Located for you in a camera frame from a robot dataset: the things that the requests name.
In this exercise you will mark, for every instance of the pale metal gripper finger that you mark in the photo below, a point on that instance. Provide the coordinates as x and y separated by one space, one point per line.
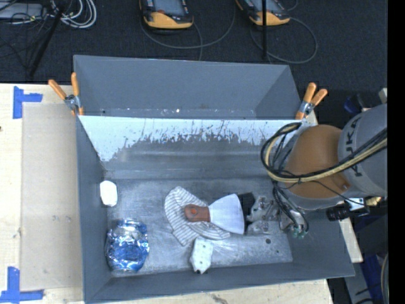
262 206
260 226

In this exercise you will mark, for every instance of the white dotted cloth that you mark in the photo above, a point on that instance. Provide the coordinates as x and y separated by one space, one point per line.
202 254

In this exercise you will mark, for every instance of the white striped cloth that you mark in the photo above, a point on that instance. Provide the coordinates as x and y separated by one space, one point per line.
178 230

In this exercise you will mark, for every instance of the blue crumpled plastic bottle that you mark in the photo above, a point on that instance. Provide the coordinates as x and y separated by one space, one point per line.
126 245

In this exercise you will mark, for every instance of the grey metal bin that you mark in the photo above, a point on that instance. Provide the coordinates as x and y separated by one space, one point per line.
177 87

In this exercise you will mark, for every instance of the white lump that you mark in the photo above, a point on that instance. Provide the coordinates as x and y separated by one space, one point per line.
108 193

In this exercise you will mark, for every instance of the pale wood flat board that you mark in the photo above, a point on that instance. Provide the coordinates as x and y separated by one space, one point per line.
47 185

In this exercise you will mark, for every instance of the black cylinder on white bracket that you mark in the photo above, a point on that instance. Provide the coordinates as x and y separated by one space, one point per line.
338 213

